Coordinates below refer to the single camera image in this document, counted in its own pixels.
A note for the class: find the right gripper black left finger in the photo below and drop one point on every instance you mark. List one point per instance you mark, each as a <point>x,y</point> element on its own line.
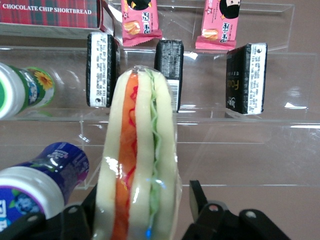
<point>75,222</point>

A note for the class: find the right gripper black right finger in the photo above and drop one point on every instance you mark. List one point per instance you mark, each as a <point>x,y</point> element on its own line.
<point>220,225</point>

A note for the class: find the plastic sandwich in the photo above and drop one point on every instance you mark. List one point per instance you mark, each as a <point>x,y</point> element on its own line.
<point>142,150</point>

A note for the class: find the blue label white bottle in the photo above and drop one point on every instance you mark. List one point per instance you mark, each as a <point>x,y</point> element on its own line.
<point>45,180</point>

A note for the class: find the clear acrylic stepped shelf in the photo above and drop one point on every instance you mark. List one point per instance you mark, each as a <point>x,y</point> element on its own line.
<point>225,150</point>

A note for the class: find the green label white bottle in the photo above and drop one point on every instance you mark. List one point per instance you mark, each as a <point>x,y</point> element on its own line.
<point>22,90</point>

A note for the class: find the black snack box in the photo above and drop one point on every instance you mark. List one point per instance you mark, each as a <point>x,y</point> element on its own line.
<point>246,78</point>
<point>170,65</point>
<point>101,70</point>

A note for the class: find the pink snack packet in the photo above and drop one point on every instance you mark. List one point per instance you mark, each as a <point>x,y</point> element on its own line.
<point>140,22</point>
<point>220,25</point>

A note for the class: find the red tartan shortbread box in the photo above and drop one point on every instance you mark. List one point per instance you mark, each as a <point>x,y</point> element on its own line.
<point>50,15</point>

